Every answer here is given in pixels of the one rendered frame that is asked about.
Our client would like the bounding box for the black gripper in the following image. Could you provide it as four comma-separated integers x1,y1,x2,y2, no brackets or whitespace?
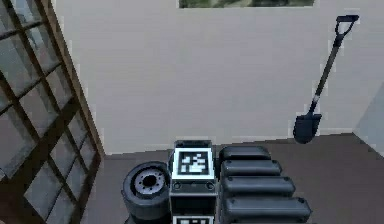
121,161,172,224

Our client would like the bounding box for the brown framed glass door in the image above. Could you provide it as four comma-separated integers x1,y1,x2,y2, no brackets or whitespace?
0,0,106,224

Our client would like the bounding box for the black shovel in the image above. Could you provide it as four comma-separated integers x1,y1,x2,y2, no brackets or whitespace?
292,14,360,145

